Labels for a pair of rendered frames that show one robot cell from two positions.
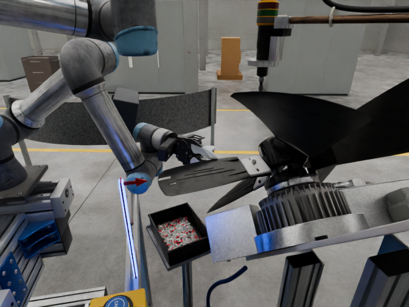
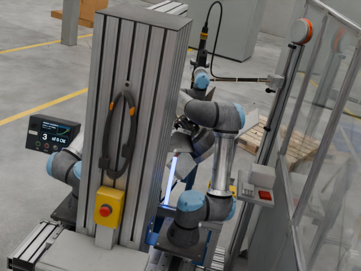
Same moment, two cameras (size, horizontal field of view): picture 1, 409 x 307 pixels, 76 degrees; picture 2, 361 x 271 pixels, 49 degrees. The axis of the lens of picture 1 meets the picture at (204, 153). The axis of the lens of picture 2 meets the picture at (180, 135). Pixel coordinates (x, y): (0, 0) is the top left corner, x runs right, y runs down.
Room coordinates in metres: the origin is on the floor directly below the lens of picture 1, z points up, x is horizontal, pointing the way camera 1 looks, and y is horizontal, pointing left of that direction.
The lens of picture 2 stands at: (-0.04, 2.07, 2.25)
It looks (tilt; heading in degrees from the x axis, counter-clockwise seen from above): 25 degrees down; 287
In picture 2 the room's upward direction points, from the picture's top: 11 degrees clockwise
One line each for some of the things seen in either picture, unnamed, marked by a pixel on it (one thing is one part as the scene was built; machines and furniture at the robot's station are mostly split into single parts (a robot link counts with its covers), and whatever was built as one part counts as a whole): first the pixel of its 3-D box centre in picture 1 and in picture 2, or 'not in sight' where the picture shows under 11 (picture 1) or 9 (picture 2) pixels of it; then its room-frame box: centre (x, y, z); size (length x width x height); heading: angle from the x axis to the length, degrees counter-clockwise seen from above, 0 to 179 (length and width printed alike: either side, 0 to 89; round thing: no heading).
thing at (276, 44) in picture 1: (269, 42); not in sight; (0.62, -0.14, 1.50); 0.09 x 0.07 x 0.10; 49
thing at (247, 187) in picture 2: not in sight; (247, 190); (0.16, -0.27, 0.87); 0.15 x 0.09 x 0.02; 104
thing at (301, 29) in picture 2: not in sight; (301, 31); (0.16, -0.68, 1.88); 0.16 x 0.07 x 0.16; 139
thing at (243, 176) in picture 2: not in sight; (254, 187); (0.12, -0.38, 0.85); 0.36 x 0.24 x 0.03; 104
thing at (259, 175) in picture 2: not in sight; (261, 174); (0.11, -0.46, 0.92); 0.17 x 0.16 x 0.11; 14
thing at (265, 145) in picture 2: not in sight; (261, 162); (0.16, -0.68, 0.90); 0.08 x 0.06 x 1.80; 139
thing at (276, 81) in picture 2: not in sight; (275, 81); (0.22, -0.61, 1.54); 0.10 x 0.07 x 0.09; 49
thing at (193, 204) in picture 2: not in sight; (190, 207); (0.30, 0.62, 1.20); 0.13 x 0.12 x 0.14; 37
